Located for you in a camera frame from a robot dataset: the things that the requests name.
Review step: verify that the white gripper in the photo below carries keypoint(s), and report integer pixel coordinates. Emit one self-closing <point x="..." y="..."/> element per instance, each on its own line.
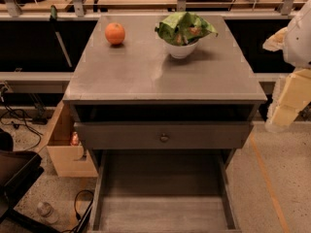
<point x="298" y="43"/>

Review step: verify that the green rice chip bag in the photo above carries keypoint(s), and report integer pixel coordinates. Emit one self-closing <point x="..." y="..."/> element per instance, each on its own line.
<point x="184" y="28"/>

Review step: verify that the white ceramic bowl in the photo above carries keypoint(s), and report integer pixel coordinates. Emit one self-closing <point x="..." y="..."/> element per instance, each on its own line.
<point x="181" y="52"/>

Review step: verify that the grey metal drawer cabinet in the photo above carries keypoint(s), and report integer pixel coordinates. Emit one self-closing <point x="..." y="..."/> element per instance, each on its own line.
<point x="141" y="82"/>

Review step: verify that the round metal drawer knob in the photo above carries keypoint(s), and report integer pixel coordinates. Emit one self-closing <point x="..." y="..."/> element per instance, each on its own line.
<point x="164" y="138"/>

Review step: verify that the orange fruit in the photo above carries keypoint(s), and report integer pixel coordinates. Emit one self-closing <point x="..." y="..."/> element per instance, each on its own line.
<point x="114" y="33"/>

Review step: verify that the grey open lower drawer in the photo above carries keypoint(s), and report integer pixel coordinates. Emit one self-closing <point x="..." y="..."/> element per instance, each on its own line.
<point x="162" y="191"/>

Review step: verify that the grey upper drawer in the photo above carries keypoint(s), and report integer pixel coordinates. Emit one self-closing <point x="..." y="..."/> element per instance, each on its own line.
<point x="145" y="136"/>

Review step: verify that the light wooden box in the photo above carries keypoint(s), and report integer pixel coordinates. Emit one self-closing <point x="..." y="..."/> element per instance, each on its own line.
<point x="68" y="160"/>

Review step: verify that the clear plastic bottle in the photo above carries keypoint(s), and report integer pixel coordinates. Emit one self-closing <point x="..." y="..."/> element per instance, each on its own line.
<point x="47" y="213"/>

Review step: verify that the black office chair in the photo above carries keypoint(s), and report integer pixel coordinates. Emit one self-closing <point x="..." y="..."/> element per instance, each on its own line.
<point x="19" y="170"/>

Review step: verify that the green handled tool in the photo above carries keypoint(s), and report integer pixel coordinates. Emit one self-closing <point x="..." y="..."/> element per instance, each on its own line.
<point x="53" y="20"/>

